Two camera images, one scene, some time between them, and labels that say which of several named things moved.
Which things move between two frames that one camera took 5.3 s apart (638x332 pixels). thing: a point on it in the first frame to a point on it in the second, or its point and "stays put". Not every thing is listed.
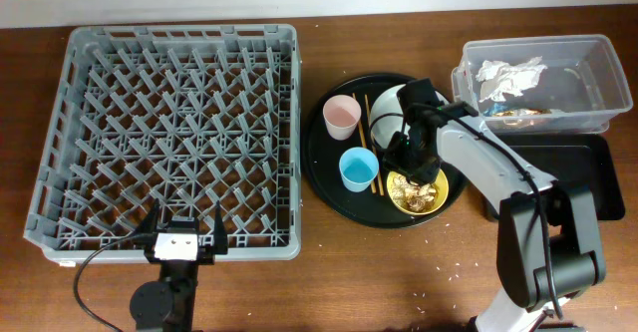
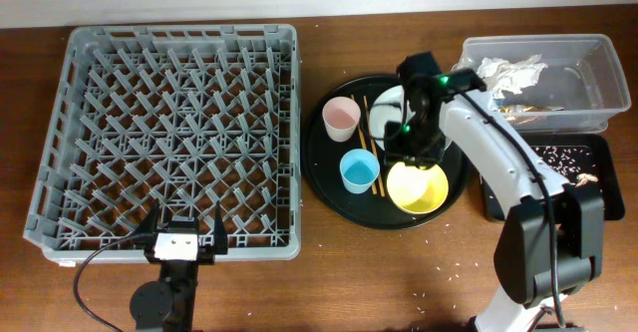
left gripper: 206,253 stays put
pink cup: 341,114 stays put
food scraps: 415,197 to 570,162
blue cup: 358,166 stays put
